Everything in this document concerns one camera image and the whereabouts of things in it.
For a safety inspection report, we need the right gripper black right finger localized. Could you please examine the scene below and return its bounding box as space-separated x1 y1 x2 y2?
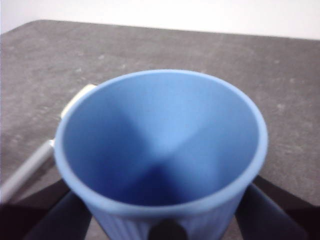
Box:
234 175 320 240

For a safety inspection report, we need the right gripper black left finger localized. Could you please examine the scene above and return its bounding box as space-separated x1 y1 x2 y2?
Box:
0 180 94 240

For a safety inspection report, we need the grey-handled sponge cup brush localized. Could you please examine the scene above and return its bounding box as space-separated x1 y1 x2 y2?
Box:
0 84 96 201

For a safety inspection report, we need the blue ribbed plastic cup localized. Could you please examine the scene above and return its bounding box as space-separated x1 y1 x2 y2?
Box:
54 69 269 240

